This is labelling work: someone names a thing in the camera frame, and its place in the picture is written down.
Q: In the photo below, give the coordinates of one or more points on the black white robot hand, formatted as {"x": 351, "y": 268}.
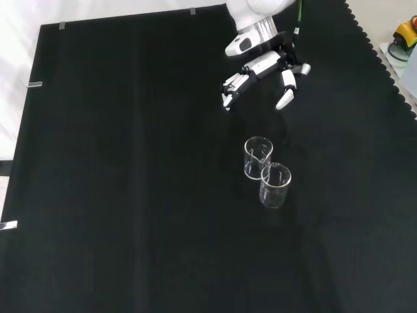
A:
{"x": 262, "y": 65}

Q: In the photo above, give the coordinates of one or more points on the clear glass beaker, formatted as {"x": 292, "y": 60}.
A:
{"x": 252, "y": 163}
{"x": 275, "y": 192}

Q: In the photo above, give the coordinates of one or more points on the pale board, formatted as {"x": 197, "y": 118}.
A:
{"x": 391, "y": 66}

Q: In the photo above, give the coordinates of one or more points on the yellow stop button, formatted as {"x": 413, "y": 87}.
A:
{"x": 405, "y": 32}

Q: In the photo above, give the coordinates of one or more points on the pale grey box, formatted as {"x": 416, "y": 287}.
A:
{"x": 410, "y": 75}

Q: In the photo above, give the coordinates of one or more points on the black bench cloth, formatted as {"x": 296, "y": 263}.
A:
{"x": 130, "y": 163}

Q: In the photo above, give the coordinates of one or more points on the black stand base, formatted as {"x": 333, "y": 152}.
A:
{"x": 4, "y": 168}

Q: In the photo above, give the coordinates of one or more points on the white wrist camera shell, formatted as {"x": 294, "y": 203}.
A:
{"x": 234, "y": 47}

